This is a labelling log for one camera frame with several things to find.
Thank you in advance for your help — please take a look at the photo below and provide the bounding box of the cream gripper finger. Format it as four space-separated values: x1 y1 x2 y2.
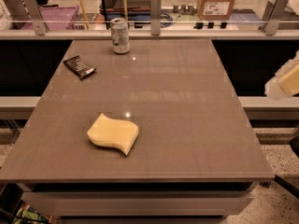
264 60 299 99

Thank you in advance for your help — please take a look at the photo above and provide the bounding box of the yellow curved sponge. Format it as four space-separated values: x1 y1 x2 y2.
87 114 139 156

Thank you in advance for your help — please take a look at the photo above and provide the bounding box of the green white 7up can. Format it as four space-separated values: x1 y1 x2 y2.
111 18 130 54

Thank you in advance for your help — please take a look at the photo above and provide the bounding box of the cardboard box with label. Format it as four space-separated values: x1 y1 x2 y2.
197 0 235 20

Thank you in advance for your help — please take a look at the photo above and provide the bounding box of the white table drawer front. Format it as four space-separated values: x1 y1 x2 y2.
22 192 253 217

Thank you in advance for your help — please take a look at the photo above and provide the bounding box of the black snack packet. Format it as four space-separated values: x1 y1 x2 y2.
64 55 96 80

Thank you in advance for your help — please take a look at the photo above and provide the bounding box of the yellow pole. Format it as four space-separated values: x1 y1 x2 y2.
79 0 89 30

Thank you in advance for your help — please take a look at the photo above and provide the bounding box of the purple plastic crate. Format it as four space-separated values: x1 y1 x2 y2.
21 5 80 31

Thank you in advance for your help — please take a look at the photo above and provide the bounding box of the right metal railing bracket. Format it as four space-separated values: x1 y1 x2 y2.
262 0 289 35

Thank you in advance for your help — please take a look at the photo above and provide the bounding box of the metal railing bracket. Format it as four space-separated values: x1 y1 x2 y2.
150 0 161 35
23 0 48 35
262 0 289 35

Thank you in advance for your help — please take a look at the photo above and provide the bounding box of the middle metal railing bracket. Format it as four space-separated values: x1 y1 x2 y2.
150 0 161 35

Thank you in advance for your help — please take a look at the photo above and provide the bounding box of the left metal railing bracket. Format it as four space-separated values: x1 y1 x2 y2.
23 0 48 35

